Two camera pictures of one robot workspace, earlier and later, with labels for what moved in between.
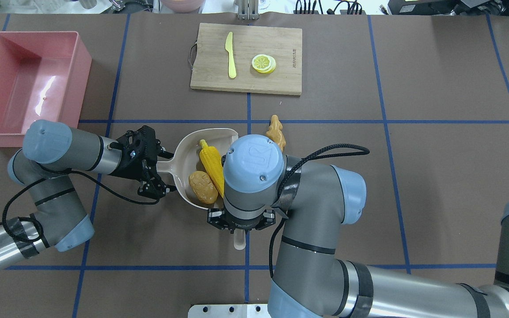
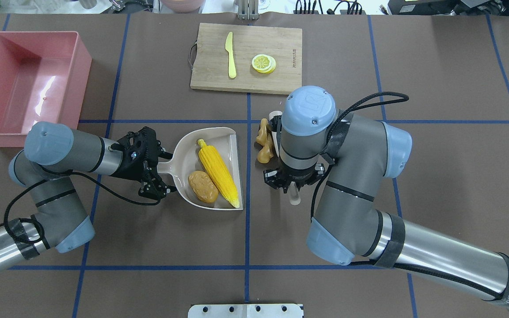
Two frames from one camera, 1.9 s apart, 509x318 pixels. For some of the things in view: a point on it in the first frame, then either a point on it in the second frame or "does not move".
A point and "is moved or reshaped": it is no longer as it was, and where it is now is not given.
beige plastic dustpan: [187, 160] does not move
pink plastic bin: [28, 76] does not move
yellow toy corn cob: [211, 157] does not move
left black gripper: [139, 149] does not move
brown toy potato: [203, 187] does not move
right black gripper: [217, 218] to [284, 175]
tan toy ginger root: [275, 131] is moved or reshaped
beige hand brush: [239, 239] to [294, 197]
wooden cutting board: [210, 67] does not move
